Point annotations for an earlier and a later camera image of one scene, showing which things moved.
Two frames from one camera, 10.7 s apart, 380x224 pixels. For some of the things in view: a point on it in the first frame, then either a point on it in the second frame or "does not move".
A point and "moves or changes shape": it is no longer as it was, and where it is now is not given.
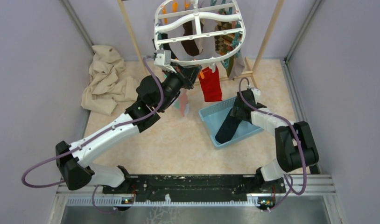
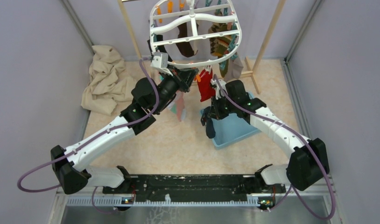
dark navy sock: x=228 y=129 -> x=210 y=128
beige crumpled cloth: x=107 y=85 does not move
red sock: x=211 y=85 moves or changes shape
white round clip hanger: x=191 y=32 moves or changes shape
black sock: x=166 y=46 -> x=159 y=38
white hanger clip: x=213 y=66 moves or changes shape
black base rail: x=192 y=187 does not move
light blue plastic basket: x=213 y=116 does not move
